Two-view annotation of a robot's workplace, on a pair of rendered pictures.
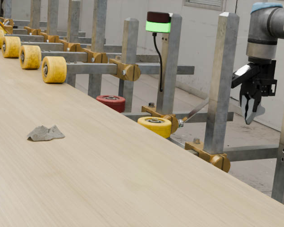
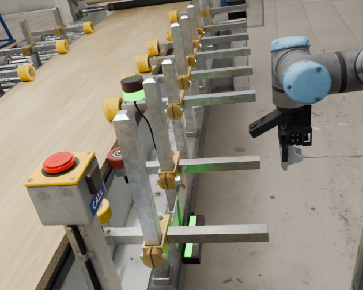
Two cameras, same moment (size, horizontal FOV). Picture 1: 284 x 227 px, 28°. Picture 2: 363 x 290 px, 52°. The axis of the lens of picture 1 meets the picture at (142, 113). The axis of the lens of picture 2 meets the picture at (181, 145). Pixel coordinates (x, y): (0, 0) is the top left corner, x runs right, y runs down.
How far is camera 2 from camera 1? 1.15 m
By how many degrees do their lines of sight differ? 41
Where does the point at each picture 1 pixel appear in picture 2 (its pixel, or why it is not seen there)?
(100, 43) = (182, 68)
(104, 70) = not seen: hidden behind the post
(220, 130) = (148, 226)
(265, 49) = (284, 98)
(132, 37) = (169, 78)
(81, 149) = not seen: outside the picture
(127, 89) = (176, 124)
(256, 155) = (222, 239)
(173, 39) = (152, 105)
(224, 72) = (131, 175)
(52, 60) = (106, 103)
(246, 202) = not seen: outside the picture
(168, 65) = (154, 129)
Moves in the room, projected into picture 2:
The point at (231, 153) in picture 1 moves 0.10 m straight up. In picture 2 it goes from (188, 236) to (181, 204)
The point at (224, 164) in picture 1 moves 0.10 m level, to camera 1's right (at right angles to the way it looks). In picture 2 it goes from (154, 259) to (189, 276)
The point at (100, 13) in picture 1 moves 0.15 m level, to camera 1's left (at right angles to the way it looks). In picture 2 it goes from (176, 41) to (145, 39)
